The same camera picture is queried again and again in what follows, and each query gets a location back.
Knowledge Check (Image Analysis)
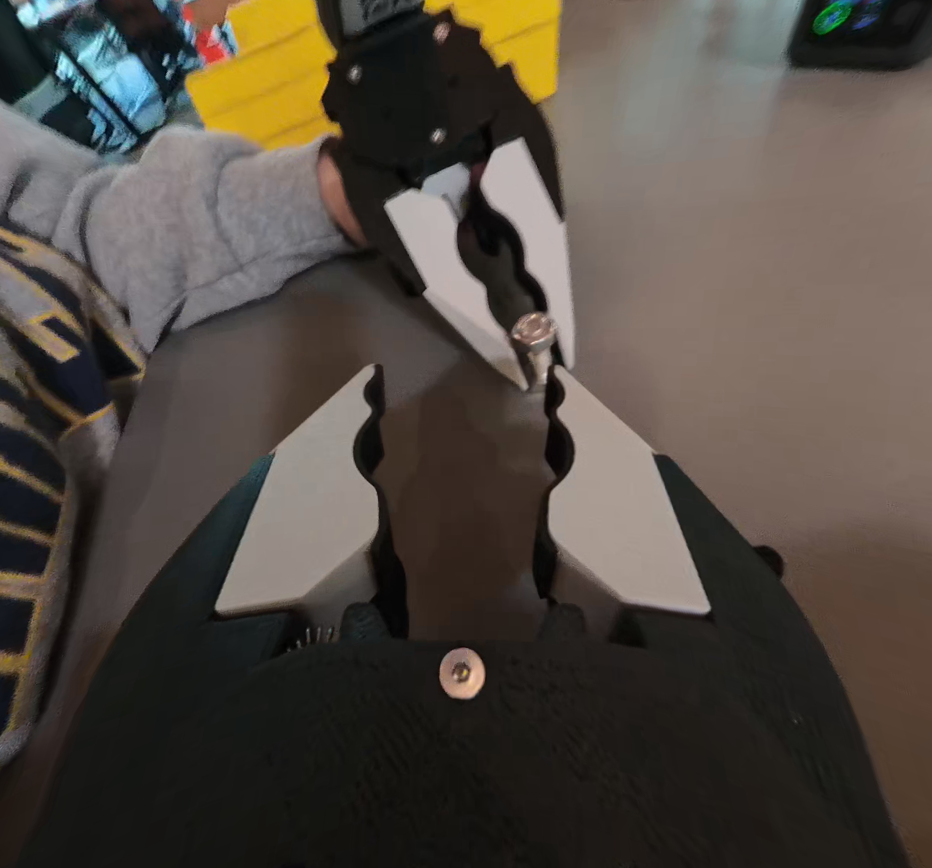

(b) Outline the silver hex bolt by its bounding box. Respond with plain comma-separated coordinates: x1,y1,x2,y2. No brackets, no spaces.
510,312,561,393

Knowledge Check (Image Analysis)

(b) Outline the person's left hand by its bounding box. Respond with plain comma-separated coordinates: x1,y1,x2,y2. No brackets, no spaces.
319,149,370,249

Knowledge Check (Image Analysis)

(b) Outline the person's striped sweater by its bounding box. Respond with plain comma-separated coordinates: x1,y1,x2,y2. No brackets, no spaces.
0,223,150,767

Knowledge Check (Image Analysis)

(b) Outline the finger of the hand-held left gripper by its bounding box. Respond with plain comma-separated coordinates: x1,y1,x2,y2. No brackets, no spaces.
382,163,531,392
477,137,578,370

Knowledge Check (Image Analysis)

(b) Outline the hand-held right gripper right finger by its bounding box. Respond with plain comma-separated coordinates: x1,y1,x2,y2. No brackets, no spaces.
533,364,712,642

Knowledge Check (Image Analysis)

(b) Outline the black box with lit display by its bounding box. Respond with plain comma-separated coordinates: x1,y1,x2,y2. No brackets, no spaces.
788,0,932,73

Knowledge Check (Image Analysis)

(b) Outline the cluttered storage shelf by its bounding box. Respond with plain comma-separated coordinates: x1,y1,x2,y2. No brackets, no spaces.
0,0,241,155

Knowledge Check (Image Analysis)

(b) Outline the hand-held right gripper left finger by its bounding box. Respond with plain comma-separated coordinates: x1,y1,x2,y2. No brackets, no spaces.
213,363,410,642

